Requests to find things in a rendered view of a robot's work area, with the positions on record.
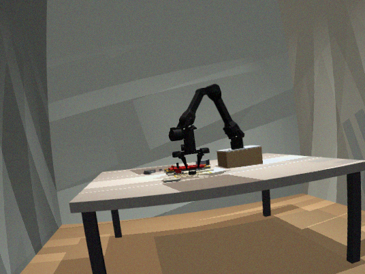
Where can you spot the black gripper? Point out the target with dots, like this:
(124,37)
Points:
(190,146)

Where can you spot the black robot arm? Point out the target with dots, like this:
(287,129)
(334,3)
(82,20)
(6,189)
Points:
(187,119)

